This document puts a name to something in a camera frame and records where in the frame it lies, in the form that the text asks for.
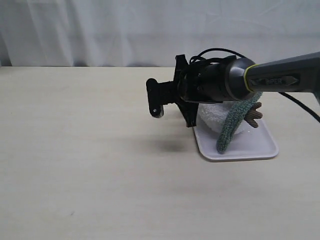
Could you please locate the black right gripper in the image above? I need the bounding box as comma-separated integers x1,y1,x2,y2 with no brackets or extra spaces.
173,54,237,128

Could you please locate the white plush snowman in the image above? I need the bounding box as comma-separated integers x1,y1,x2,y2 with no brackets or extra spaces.
197,101,251,135

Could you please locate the green knitted scarf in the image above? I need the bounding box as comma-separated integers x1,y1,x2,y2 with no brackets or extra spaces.
216,92,263,154

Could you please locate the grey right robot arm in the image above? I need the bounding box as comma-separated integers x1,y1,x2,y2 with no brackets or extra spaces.
171,52,320,105

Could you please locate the white rectangular plastic tray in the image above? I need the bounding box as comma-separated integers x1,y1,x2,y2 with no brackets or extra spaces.
193,119,279,163

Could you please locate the white curtain backdrop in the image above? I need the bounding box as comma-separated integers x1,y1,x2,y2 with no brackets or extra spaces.
0,0,320,67

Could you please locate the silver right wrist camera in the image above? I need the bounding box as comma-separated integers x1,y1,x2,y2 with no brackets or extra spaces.
146,78,178,118

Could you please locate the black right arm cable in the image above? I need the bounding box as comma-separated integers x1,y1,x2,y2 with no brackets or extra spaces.
189,47,320,125

